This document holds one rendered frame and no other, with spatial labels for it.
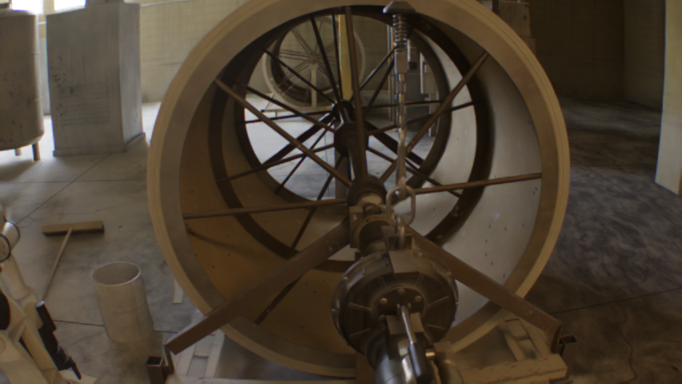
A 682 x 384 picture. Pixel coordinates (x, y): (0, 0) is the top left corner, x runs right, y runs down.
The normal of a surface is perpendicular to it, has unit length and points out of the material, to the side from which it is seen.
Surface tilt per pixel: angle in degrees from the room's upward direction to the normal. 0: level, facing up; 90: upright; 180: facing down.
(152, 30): 90
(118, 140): 90
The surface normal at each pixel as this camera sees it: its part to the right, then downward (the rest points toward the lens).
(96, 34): 0.05, 0.26
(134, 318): 0.69, 0.18
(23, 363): 0.31, 0.63
